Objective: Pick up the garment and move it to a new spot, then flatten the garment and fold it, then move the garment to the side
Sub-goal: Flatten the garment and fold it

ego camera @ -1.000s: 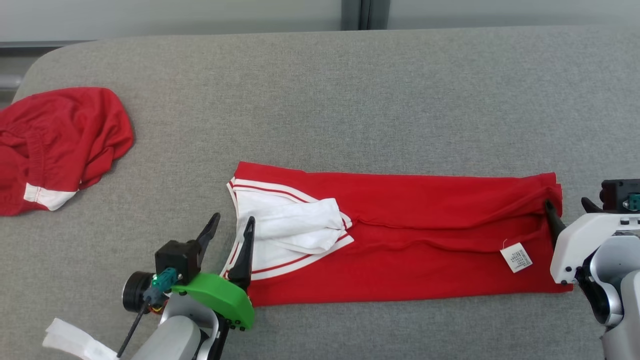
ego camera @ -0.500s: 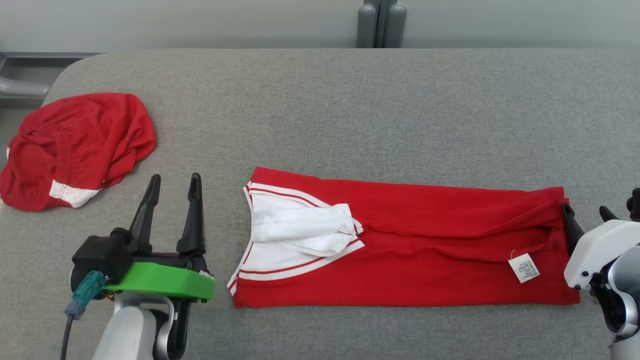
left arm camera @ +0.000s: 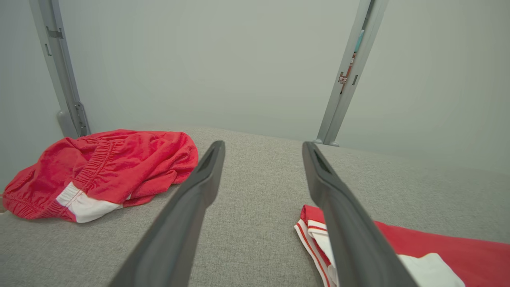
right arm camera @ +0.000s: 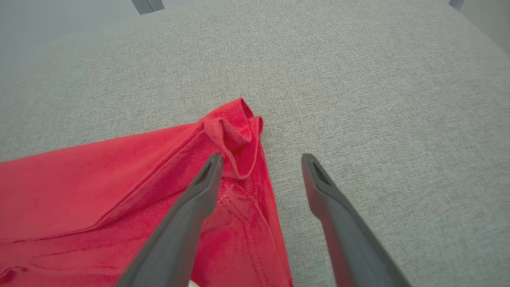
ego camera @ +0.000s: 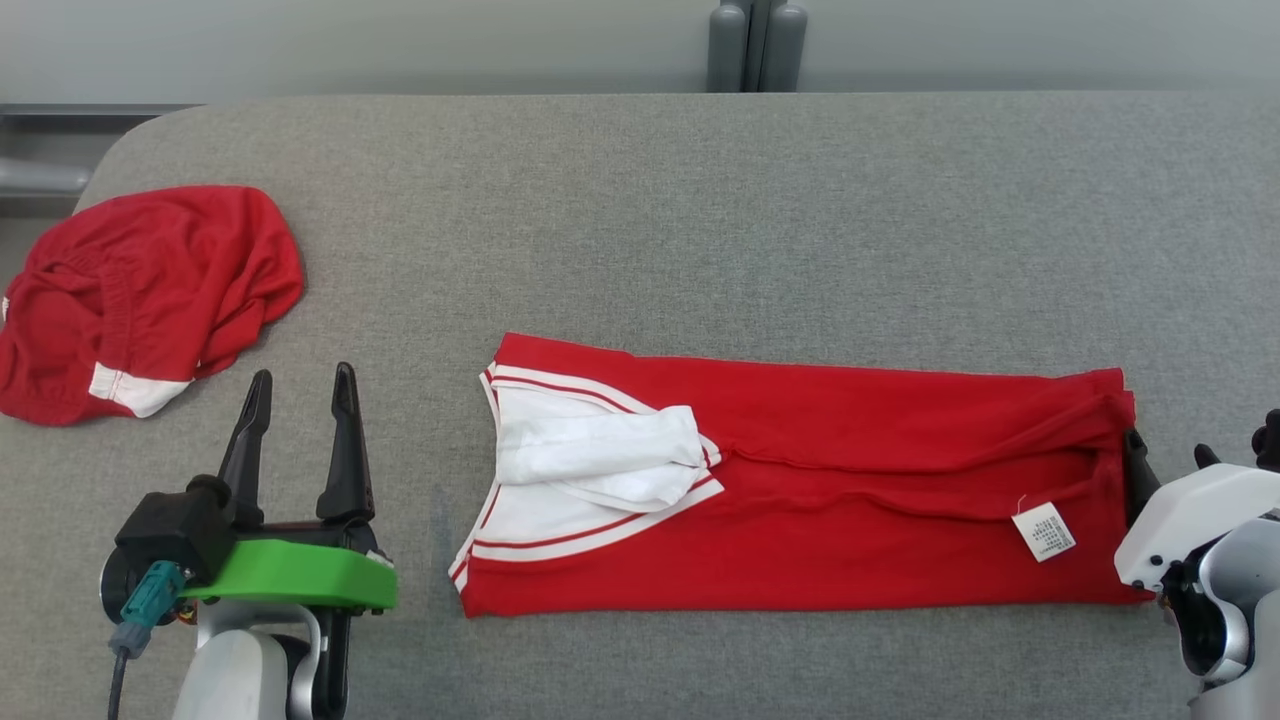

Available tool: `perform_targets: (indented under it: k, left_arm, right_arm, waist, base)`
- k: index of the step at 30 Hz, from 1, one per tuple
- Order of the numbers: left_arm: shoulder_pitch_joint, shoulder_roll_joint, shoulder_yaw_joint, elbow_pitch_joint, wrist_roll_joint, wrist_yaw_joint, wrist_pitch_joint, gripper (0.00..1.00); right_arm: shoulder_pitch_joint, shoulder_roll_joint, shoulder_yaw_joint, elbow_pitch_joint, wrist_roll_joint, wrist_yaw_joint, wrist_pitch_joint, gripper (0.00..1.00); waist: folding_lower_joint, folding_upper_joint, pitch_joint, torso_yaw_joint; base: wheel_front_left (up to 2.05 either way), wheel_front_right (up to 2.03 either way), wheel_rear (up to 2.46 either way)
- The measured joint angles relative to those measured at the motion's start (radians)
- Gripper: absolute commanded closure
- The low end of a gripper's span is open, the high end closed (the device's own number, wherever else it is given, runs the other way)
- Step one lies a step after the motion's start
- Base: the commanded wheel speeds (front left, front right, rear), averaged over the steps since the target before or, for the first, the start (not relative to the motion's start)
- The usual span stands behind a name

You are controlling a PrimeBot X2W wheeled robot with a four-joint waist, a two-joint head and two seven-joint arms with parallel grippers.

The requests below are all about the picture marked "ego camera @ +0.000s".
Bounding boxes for grey partition post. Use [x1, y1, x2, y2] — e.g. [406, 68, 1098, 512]
[707, 0, 808, 93]

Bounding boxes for grey wall rail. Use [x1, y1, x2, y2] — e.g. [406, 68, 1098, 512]
[0, 103, 196, 216]

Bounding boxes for black left cable teal plug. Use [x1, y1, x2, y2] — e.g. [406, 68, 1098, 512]
[105, 560, 186, 720]

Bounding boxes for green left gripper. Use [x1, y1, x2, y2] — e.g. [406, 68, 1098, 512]
[180, 363, 399, 613]

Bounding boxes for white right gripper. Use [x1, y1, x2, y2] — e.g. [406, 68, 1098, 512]
[1115, 428, 1280, 591]

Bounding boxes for red shorts with white trim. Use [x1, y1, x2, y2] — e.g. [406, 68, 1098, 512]
[0, 185, 305, 427]

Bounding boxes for red white striped jersey shirt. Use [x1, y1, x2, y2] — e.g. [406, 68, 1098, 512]
[448, 332, 1156, 618]

